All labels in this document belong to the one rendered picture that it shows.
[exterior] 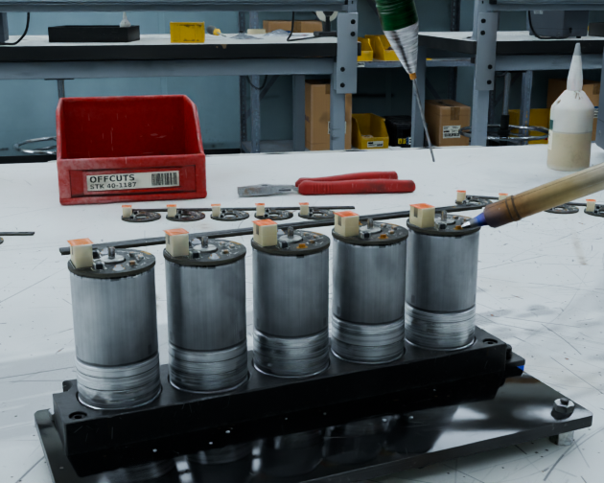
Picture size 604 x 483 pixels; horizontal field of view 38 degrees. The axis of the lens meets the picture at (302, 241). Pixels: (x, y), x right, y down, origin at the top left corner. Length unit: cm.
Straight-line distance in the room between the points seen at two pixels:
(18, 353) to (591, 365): 22
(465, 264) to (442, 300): 1
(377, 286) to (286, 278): 3
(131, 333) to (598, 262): 30
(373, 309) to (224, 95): 449
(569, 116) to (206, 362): 51
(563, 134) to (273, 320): 49
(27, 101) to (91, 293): 451
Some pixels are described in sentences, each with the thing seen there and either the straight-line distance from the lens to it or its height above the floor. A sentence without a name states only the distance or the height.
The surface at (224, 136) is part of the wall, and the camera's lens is 479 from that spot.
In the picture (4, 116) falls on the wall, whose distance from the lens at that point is 478.
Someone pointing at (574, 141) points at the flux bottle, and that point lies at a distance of 74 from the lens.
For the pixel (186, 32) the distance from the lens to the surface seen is 269.
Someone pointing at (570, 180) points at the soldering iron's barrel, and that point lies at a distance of 28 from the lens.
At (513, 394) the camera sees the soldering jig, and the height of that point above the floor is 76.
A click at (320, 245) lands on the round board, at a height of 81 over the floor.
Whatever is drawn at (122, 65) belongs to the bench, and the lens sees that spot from 266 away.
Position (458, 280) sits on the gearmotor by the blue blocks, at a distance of 30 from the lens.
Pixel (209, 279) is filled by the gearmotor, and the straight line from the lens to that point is 26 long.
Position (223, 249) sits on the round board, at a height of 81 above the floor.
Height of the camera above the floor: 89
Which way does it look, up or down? 16 degrees down
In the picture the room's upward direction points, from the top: straight up
